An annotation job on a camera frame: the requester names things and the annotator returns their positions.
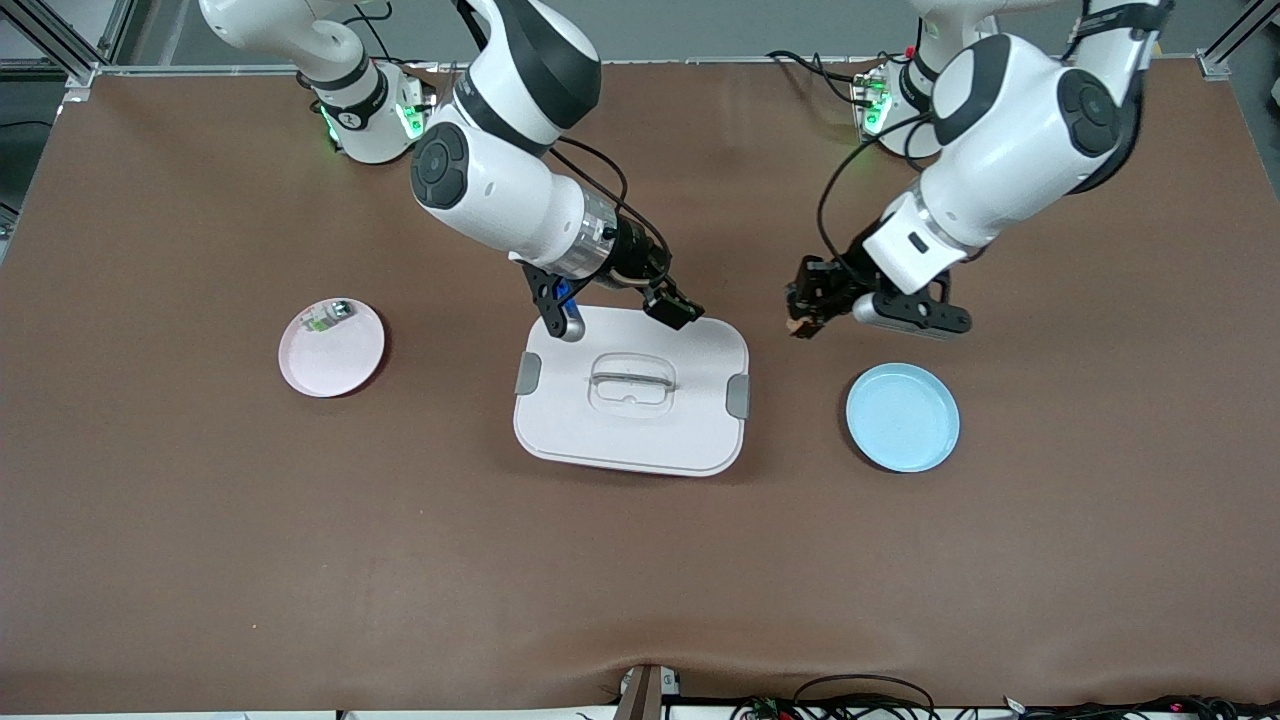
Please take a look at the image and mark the white lidded box grey latches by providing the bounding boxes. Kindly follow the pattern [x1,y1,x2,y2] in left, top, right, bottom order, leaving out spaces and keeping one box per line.
[513,305,751,478]

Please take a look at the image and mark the light blue round plate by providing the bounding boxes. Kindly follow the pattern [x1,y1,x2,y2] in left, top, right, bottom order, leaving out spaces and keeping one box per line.
[846,362,961,474]

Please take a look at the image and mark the pink round plate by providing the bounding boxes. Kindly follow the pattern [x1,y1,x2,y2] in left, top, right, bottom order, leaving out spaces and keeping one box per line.
[278,297,387,399]

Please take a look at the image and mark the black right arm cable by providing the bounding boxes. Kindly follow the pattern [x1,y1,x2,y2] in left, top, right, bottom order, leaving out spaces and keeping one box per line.
[550,135,673,281]

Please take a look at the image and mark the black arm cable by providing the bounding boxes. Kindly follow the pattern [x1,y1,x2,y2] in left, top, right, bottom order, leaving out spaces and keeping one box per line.
[765,48,936,266]
[550,135,673,281]

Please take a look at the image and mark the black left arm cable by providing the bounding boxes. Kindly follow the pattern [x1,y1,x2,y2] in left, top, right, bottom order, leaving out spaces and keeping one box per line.
[765,48,936,266]

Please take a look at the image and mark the grey metal bracket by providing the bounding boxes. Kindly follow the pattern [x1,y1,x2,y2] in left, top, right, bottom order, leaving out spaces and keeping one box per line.
[615,664,683,720]

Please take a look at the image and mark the black cable bundle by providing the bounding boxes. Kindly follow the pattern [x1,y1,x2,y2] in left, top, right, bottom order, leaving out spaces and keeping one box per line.
[730,674,1280,720]

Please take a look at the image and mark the aluminium frame post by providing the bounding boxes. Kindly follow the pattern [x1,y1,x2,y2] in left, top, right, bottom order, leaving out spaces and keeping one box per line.
[1195,0,1280,81]
[0,0,136,89]

